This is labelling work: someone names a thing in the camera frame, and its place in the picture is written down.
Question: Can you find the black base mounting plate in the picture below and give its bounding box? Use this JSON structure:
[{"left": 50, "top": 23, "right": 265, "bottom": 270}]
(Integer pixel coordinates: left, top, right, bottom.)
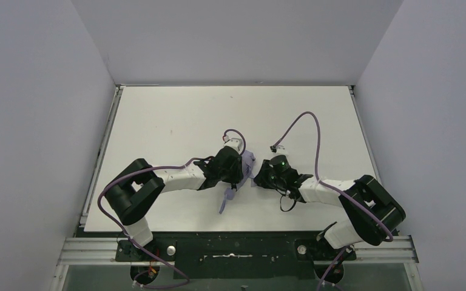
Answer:
[{"left": 115, "top": 231, "right": 374, "bottom": 285}]

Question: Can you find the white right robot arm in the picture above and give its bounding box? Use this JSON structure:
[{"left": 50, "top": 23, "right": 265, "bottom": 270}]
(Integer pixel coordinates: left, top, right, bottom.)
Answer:
[{"left": 254, "top": 155, "right": 406, "bottom": 249}]

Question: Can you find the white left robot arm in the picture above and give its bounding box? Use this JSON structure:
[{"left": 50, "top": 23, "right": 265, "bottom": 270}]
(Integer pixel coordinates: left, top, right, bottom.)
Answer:
[{"left": 98, "top": 146, "right": 244, "bottom": 247}]

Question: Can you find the aluminium frame rail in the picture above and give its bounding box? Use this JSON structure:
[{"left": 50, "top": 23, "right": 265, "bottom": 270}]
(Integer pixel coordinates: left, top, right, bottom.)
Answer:
[{"left": 50, "top": 232, "right": 423, "bottom": 290}]

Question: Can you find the purple folding umbrella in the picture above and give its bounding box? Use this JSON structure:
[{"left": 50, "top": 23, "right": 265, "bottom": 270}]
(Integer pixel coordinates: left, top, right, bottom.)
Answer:
[{"left": 218, "top": 150, "right": 256, "bottom": 214}]

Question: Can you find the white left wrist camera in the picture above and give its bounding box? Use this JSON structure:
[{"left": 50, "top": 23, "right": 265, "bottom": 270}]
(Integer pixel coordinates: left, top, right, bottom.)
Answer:
[{"left": 223, "top": 136, "right": 245, "bottom": 155}]

